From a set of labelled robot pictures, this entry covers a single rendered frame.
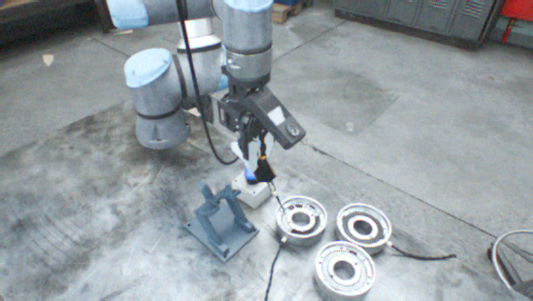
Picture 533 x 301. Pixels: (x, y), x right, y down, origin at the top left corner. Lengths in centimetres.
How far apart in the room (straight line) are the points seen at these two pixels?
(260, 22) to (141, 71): 42
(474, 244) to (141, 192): 157
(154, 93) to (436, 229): 151
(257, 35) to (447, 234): 159
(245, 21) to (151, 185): 50
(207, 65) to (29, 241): 55
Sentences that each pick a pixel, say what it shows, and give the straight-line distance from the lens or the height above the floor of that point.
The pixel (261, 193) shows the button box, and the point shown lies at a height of 83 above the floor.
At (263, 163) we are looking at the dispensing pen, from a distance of 65.
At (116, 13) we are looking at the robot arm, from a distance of 56.
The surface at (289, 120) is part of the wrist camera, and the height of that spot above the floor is 107.
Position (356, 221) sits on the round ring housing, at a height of 82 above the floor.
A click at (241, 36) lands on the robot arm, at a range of 51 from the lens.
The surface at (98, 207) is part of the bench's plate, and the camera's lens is 86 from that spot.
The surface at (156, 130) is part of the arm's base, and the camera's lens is 94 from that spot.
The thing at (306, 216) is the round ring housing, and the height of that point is 82.
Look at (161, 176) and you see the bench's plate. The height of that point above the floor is 80.
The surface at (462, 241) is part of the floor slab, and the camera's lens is 193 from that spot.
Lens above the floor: 139
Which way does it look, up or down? 40 degrees down
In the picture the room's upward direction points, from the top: straight up
